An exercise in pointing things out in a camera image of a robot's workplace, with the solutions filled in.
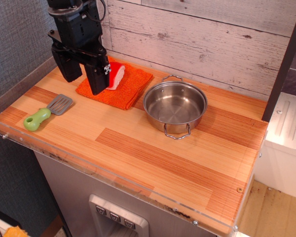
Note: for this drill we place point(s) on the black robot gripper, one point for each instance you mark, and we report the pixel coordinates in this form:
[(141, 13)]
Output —
[(77, 41)]

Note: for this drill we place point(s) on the red and white toy sushi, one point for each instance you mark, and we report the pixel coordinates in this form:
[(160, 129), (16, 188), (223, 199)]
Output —
[(116, 75)]

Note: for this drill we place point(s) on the stainless steel pot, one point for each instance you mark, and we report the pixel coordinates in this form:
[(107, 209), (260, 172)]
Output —
[(175, 107)]

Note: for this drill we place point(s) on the orange knitted cloth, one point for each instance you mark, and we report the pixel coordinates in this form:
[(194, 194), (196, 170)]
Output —
[(130, 87)]

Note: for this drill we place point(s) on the clear acrylic table guard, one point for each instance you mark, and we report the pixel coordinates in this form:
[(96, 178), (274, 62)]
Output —
[(201, 178)]

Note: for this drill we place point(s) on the grey toy fridge cabinet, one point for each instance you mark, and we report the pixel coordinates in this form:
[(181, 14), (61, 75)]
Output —
[(138, 202)]

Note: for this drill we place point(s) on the silver dispenser panel with buttons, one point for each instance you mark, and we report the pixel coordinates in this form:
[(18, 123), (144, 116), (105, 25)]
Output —
[(114, 221)]

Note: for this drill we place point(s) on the yellow object bottom left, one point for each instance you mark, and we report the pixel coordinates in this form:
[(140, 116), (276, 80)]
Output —
[(15, 232)]

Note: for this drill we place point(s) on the white toy sink unit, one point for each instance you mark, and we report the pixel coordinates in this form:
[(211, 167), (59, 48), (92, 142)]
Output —
[(276, 164)]

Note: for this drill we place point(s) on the green handled grey spatula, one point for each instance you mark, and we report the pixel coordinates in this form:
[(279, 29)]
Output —
[(57, 107)]

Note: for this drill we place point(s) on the dark vertical post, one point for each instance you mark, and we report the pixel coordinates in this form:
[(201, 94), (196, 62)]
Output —
[(281, 76)]

